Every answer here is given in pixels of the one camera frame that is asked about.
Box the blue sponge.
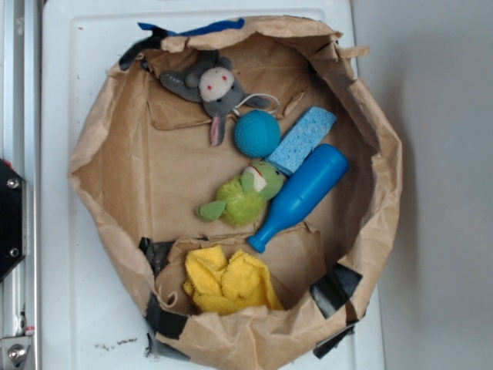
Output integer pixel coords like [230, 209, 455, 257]
[264, 106, 337, 177]

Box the blue plastic bottle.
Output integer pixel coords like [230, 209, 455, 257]
[247, 143, 349, 253]

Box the black mounting plate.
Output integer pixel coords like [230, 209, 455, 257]
[0, 159, 26, 282]

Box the blue dimpled ball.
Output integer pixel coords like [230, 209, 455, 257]
[233, 109, 280, 158]

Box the yellow cloth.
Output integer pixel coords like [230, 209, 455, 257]
[183, 244, 284, 316]

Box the blue felt piece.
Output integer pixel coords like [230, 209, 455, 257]
[137, 18, 246, 39]

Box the brown paper bag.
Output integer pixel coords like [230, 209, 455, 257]
[69, 16, 402, 369]

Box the aluminium frame rail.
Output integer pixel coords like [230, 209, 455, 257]
[1, 1, 43, 369]

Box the gray plush bunny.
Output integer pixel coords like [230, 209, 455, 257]
[159, 50, 279, 146]

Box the green plush frog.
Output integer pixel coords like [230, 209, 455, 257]
[196, 160, 285, 227]

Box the white plastic tray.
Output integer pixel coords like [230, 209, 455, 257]
[39, 0, 387, 370]

